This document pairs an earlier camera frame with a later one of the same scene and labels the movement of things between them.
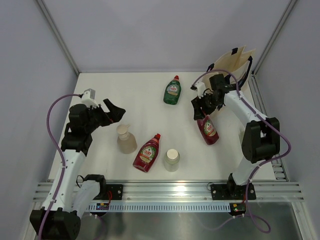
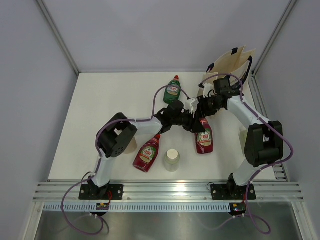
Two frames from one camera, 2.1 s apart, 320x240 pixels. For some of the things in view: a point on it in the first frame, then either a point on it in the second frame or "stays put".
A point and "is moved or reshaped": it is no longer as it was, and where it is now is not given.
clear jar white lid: [171, 160] stays put
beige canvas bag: [238, 63] stays put
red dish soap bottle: [146, 154] stays put
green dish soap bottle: [172, 92] stays put
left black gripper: [114, 116] to [190, 127]
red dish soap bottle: [208, 130] is moved or reshaped
